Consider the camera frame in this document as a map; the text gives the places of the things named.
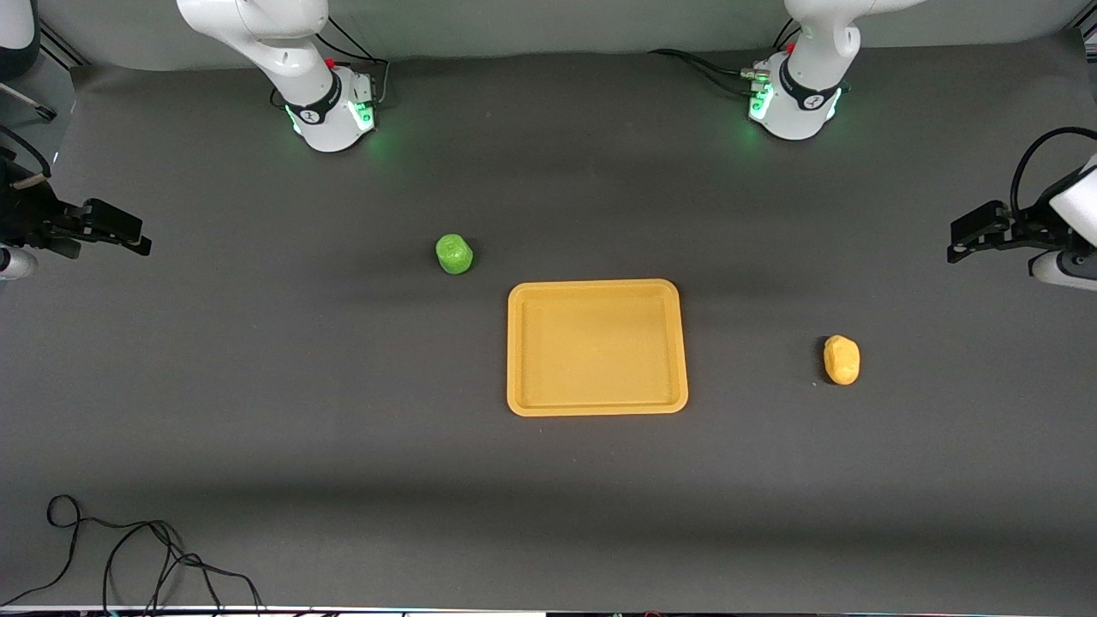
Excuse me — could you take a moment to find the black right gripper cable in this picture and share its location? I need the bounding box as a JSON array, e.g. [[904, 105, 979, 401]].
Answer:
[[0, 124, 54, 183]]

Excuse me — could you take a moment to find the black arm base cable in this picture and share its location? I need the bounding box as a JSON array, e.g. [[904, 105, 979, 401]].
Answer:
[[648, 17, 805, 97], [269, 15, 393, 112]]

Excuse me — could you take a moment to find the black right arm base cable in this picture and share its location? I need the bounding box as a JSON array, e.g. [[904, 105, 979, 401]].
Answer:
[[269, 15, 393, 112]]

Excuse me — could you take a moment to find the dark grey table mat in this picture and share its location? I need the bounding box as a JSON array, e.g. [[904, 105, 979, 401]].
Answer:
[[0, 34, 1097, 611]]

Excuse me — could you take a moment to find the orange plastic tray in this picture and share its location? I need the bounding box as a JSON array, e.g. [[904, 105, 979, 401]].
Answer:
[[506, 279, 690, 418]]

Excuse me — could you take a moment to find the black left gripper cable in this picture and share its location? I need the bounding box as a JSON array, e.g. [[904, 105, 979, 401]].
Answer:
[[1010, 126, 1097, 217]]

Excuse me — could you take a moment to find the black left arm base cable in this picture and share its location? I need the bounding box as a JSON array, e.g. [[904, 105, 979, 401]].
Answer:
[[648, 17, 805, 97]]

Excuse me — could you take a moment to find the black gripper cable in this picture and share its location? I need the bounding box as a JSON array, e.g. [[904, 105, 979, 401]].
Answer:
[[0, 124, 54, 183], [1010, 126, 1097, 217]]

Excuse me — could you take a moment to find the green apple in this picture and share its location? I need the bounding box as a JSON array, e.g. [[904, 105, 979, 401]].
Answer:
[[435, 233, 475, 276]]

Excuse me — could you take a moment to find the thin black loose cable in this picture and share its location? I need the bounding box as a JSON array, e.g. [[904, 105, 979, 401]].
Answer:
[[0, 494, 267, 614]]

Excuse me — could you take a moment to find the yellow potato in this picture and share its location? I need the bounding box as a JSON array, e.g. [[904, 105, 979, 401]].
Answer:
[[823, 334, 861, 386]]

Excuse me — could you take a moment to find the grey aluminium frame rail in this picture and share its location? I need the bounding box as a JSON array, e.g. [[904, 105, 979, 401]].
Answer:
[[34, 21, 90, 71]]

